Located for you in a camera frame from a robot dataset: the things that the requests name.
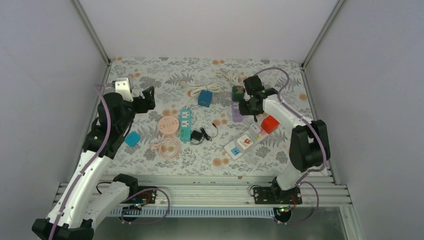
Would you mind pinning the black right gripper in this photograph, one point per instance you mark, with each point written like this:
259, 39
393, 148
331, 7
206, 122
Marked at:
244, 111

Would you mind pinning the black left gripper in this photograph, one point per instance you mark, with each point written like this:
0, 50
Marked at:
149, 99

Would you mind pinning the red cube socket adapter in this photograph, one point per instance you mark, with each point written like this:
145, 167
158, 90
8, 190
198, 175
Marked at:
269, 124

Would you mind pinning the blue square plug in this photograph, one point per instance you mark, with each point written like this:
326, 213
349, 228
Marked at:
132, 139

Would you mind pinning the dark blue cube socket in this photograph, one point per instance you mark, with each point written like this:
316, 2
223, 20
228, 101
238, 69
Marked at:
205, 98

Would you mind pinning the dark green cube socket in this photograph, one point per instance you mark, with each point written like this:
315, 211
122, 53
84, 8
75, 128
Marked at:
237, 93

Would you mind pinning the white cube socket adapter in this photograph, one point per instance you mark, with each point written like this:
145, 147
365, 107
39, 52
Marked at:
255, 131

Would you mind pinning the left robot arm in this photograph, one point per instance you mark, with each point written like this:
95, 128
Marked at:
74, 217

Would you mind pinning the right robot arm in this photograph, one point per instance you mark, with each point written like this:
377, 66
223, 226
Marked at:
309, 148

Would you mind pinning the white cartoon cube plug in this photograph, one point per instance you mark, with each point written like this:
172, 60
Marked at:
244, 143

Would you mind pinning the black plug adapter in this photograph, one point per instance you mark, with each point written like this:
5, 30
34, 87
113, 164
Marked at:
197, 137

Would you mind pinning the purple power strip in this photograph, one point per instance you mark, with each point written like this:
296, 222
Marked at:
235, 111

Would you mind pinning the pink round power socket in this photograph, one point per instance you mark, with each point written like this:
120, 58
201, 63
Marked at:
168, 125

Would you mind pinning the teal power strip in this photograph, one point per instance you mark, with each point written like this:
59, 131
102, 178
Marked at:
185, 125

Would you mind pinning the white multicolour power strip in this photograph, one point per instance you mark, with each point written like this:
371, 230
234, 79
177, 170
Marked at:
255, 139

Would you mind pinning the floral patterned table mat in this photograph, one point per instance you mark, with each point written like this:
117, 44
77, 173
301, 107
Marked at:
177, 83

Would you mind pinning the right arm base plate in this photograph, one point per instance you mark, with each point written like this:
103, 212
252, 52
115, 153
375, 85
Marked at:
270, 196

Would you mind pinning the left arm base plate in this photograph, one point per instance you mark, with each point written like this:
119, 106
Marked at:
141, 195

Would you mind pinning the aluminium rail base frame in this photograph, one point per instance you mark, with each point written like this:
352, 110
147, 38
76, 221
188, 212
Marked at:
234, 191

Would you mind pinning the blue slotted cable duct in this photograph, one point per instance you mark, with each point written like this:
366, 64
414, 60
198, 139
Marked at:
202, 212

